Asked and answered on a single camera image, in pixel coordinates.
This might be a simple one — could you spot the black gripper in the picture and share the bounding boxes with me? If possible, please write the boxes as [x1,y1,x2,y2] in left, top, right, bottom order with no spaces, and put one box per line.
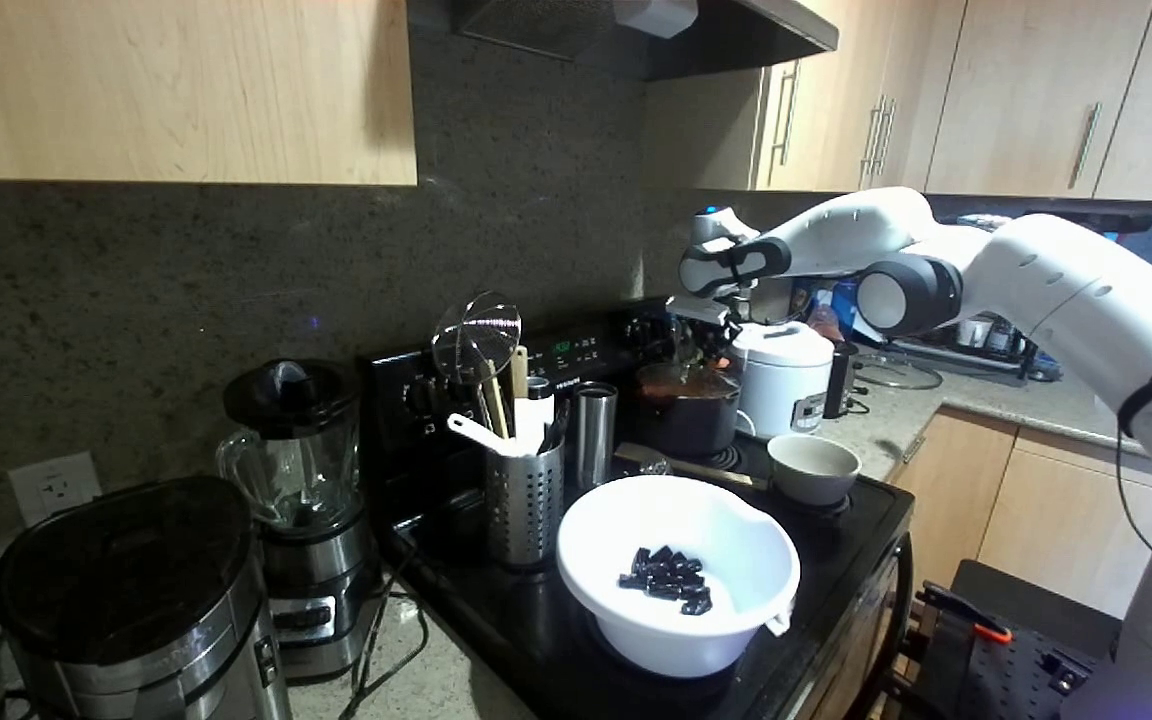
[670,297,740,357]

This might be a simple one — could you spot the dark pot with red handles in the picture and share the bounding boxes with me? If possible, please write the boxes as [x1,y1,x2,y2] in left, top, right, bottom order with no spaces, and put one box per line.
[634,362,736,461]

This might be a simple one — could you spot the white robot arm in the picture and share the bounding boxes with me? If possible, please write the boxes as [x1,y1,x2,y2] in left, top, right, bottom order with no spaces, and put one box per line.
[680,190,1152,720]

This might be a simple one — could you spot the white rice cooker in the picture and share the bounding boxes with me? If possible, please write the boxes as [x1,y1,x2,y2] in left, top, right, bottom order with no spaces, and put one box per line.
[736,322,832,442]

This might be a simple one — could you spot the stainless steel tumbler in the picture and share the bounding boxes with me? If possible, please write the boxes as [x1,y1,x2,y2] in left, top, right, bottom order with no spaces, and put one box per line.
[574,380,621,488]

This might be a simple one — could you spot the wooden spatula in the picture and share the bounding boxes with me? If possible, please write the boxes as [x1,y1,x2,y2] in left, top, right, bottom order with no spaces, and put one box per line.
[613,444,756,488]

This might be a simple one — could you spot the small grey bowl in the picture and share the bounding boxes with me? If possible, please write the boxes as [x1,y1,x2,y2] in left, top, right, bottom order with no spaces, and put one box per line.
[769,437,862,509]

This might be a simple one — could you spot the white plastic spoon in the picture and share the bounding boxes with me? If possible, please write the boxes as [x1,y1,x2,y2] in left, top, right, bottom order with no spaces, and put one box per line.
[445,413,538,457]

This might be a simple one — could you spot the perforated steel utensil holder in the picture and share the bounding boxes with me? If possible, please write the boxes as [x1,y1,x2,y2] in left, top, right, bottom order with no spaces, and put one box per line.
[488,449,563,567]

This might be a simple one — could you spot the large white mixing bowl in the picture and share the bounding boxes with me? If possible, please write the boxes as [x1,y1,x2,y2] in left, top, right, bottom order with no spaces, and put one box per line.
[556,476,800,680]

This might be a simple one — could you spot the dark blueberries pile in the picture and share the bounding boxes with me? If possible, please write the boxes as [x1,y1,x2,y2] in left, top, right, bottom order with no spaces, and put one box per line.
[618,544,714,617]

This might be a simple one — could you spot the black stove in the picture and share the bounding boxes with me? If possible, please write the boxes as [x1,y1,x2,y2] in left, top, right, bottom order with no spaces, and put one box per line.
[360,353,911,720]

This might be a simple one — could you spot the dish rack with dishes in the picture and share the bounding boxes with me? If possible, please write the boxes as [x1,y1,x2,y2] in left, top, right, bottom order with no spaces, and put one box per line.
[919,318,1062,386]

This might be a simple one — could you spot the black range hood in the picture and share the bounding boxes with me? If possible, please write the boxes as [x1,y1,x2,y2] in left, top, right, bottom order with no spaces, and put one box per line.
[453,0,841,82]

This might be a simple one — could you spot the black blender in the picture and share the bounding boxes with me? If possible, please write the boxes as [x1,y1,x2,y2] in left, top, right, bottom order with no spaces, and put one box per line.
[216,357,382,684]

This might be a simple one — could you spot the black equipment cart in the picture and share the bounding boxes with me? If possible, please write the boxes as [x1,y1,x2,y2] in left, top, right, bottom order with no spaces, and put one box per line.
[884,560,1122,720]

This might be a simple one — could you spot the black steel slow cooker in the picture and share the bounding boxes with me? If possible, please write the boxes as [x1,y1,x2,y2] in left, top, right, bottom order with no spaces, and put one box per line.
[0,476,294,720]

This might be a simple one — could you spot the wire whisk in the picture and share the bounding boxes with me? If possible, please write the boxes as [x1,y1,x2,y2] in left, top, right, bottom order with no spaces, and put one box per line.
[428,293,524,386]

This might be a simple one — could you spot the white wall outlet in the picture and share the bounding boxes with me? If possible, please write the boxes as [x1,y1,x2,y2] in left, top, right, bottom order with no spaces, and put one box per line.
[7,452,102,523]

